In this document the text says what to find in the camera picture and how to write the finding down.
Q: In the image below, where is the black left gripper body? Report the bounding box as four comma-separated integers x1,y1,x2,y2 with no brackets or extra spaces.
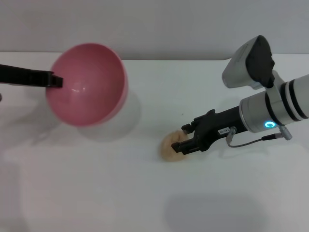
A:
0,64,55,88

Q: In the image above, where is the beige egg yolk pastry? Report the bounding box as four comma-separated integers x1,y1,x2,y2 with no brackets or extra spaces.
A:
160,130,192,162

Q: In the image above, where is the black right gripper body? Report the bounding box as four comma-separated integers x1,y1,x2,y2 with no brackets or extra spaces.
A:
192,106,247,153

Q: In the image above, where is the pink plastic bowl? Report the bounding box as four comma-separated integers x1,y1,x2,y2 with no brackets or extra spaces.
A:
45,43,129,127

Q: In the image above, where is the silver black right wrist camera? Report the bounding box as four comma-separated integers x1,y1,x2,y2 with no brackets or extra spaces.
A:
222,35,276,90

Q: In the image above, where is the grey right wrist cable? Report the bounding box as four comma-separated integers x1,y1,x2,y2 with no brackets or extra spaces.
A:
226,126,293,148

